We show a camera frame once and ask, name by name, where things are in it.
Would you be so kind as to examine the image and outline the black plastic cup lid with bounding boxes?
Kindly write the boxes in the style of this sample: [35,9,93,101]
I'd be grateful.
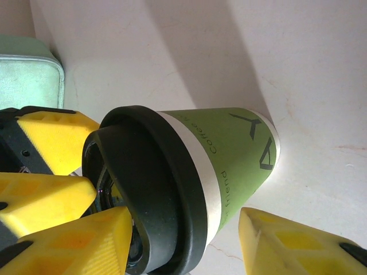
[81,105,209,274]

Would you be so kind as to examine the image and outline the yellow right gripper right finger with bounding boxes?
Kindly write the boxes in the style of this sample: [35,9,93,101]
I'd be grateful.
[239,206,367,275]

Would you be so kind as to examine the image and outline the green paper coffee cup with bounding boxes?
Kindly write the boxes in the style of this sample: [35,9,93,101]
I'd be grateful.
[156,107,282,248]

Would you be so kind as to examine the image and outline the mint green zipper pouch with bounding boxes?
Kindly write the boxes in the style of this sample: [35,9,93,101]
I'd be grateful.
[0,34,66,111]

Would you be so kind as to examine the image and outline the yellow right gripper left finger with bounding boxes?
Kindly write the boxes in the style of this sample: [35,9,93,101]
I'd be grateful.
[0,206,134,275]

